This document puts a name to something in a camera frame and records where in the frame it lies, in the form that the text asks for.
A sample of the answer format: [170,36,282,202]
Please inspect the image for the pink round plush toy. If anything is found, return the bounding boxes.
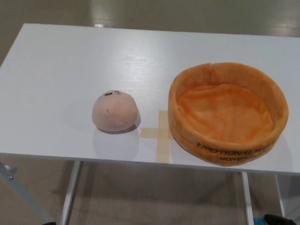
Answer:
[91,90,140,135]

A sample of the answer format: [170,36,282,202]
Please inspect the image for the orange plush round basket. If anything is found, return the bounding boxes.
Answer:
[168,61,290,167]

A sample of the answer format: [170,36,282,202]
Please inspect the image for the white metal table leg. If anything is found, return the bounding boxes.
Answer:
[273,174,291,225]
[63,161,82,222]
[241,172,255,225]

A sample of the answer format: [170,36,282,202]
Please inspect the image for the beige masking tape strip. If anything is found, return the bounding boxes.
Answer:
[139,127,177,139]
[155,110,173,163]

